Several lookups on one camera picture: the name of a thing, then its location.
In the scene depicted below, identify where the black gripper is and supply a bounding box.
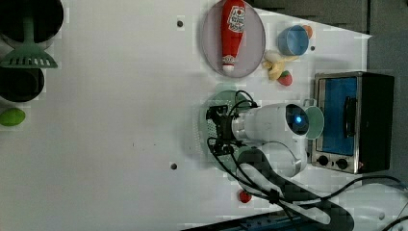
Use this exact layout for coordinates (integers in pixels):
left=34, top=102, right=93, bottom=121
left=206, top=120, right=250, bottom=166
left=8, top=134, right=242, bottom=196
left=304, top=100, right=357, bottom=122
left=206, top=105, right=240, bottom=156

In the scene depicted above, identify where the green plastic strainer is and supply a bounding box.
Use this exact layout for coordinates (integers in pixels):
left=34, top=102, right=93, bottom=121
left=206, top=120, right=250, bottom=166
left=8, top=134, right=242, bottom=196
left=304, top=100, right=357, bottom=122
left=198, top=84, right=256, bottom=178

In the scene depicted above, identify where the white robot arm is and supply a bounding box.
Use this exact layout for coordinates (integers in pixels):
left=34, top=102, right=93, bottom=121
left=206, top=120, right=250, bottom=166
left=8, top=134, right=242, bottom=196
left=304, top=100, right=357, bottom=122
left=205, top=101, right=407, bottom=231

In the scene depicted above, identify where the small red strawberry toy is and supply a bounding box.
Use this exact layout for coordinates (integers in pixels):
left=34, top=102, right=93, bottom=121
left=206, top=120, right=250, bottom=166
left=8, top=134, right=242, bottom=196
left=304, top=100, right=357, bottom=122
left=238, top=190, right=252, bottom=203

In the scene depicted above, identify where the yellow banana toy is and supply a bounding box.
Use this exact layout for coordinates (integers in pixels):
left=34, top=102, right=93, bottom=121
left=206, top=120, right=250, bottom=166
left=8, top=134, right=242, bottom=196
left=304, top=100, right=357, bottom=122
left=262, top=50, right=298, bottom=81

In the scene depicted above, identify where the green cup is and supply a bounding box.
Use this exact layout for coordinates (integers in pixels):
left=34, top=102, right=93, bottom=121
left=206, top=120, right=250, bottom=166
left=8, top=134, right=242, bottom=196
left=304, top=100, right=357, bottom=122
left=303, top=99, right=324, bottom=140

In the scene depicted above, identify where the grey round plate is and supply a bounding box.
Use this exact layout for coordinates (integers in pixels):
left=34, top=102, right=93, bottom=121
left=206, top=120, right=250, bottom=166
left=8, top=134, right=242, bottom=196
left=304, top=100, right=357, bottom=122
left=200, top=0, right=266, bottom=78

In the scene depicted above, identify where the blue bowl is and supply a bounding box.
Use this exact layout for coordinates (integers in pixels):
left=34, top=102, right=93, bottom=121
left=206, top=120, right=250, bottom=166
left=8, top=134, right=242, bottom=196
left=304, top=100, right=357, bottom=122
left=277, top=25, right=309, bottom=56

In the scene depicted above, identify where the red ketchup bottle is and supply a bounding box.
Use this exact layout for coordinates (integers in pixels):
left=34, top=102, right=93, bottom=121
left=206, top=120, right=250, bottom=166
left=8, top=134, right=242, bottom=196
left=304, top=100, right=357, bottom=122
left=221, top=0, right=245, bottom=73

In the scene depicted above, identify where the black toaster oven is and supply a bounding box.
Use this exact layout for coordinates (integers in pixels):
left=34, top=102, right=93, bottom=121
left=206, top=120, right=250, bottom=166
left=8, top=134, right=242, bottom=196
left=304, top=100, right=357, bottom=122
left=311, top=71, right=395, bottom=174

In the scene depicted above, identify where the orange fruit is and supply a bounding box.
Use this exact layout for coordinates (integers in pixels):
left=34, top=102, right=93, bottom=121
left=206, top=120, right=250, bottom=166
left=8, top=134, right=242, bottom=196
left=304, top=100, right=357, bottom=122
left=302, top=25, right=313, bottom=39

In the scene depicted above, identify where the green lime toy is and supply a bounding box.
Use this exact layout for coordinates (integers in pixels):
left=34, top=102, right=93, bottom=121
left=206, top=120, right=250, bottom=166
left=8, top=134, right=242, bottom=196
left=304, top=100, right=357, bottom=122
left=0, top=108, right=26, bottom=127

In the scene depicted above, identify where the green slotted spatula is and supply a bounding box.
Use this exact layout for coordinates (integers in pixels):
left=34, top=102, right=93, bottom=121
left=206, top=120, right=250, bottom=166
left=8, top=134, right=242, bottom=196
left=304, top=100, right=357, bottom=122
left=1, top=16, right=58, bottom=68

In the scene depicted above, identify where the black cylinder holder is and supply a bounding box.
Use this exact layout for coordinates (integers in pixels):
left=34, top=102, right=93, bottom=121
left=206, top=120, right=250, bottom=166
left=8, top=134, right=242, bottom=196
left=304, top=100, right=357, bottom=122
left=0, top=0, right=64, bottom=49
left=0, top=67, right=44, bottom=103

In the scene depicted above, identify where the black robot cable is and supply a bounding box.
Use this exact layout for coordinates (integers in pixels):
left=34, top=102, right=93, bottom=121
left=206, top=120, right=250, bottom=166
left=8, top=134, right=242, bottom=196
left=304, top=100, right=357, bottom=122
left=206, top=90, right=408, bottom=231

